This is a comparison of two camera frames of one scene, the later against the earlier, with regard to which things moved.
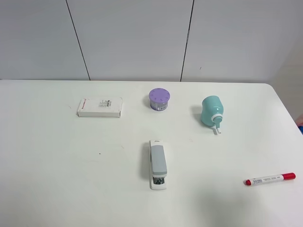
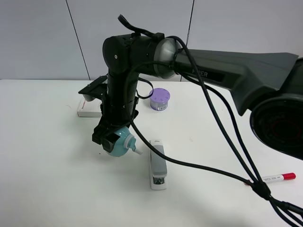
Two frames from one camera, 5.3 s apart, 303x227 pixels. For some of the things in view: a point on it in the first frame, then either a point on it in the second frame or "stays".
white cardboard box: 100,107 stays
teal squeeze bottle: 212,113 to 127,141
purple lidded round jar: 158,99 stays
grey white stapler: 158,170 stays
